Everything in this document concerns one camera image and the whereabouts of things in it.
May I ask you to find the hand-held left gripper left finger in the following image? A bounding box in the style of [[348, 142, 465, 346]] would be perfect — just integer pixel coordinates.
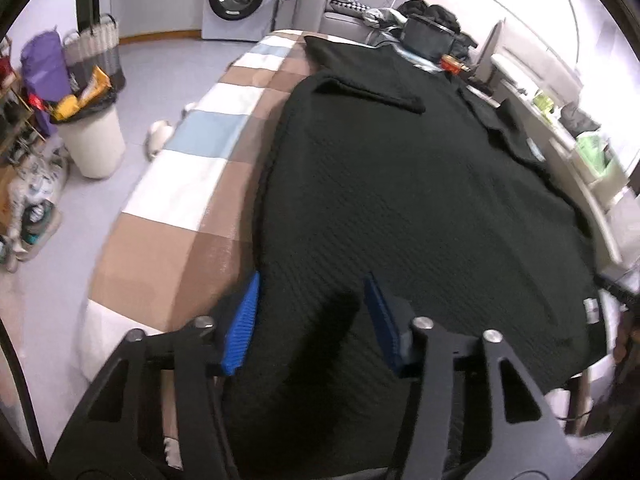
[[50, 272, 263, 480]]

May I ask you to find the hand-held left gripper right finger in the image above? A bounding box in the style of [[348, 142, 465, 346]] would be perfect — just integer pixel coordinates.
[[363, 274, 574, 480]]

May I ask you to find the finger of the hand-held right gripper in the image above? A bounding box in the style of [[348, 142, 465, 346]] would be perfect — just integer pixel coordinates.
[[595, 271, 640, 311]]

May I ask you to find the black knit sweater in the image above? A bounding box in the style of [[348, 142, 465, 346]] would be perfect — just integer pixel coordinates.
[[222, 35, 608, 480]]

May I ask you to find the pile of black clothes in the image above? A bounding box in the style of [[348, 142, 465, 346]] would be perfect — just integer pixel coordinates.
[[395, 0, 481, 53]]

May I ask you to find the green plastic packet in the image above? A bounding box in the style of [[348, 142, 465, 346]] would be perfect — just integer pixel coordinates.
[[575, 132, 621, 178]]

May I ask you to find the checkered blanket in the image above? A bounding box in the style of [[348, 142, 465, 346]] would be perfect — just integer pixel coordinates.
[[87, 30, 371, 336]]

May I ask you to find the white slipper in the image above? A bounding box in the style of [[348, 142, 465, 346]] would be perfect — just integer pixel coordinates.
[[145, 120, 176, 161]]

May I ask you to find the beige bed headboard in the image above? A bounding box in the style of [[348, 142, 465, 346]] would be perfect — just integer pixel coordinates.
[[490, 20, 632, 266]]

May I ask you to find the white trash bin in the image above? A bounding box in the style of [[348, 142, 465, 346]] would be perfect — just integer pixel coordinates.
[[50, 92, 127, 180]]

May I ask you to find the yellow snack packet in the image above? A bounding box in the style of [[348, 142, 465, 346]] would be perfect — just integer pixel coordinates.
[[52, 67, 111, 121]]

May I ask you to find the storage rack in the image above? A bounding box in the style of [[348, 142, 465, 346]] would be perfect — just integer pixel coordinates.
[[0, 35, 37, 171]]

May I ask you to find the grey sofa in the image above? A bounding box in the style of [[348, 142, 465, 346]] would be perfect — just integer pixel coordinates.
[[277, 0, 401, 46]]

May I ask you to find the purple bag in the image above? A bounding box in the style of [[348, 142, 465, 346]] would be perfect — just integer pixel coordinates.
[[21, 30, 68, 136]]

